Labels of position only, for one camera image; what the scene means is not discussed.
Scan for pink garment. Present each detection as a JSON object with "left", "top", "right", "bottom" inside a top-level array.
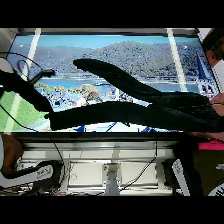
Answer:
[{"left": 199, "top": 139, "right": 224, "bottom": 152}]

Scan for dark blue jeans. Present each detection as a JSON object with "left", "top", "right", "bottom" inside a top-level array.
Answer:
[{"left": 44, "top": 58, "right": 224, "bottom": 133}]

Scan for silver frame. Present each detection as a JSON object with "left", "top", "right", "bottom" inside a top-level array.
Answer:
[{"left": 13, "top": 131, "right": 201, "bottom": 197}]

